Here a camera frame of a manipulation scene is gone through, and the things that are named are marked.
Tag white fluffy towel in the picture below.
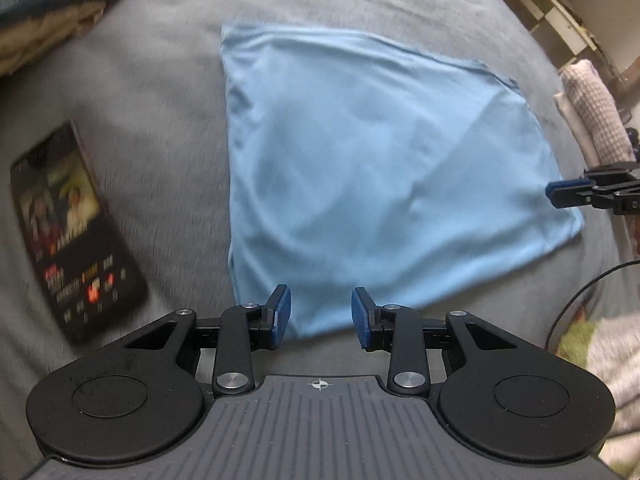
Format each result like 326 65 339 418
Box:
555 310 640 476

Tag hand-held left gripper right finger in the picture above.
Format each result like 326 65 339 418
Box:
351 286 521 395

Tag black cable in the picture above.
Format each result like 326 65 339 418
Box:
545 260 640 356

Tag folded beige pants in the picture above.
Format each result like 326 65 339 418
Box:
0 0 108 78

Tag cream desk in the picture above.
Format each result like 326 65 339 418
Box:
510 0 640 86

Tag grey bed blanket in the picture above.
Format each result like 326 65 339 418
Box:
0 0 640 480

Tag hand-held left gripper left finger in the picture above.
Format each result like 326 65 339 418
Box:
122 284 292 396

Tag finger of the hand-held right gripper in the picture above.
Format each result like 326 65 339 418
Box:
545 179 640 199
550 192 640 216

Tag light blue t-shirt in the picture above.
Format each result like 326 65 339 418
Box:
220 21 586 341

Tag cream folded cloth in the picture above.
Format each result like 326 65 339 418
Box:
554 91 596 153

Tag pink checked folded sweater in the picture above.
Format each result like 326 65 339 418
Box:
560 59 636 166

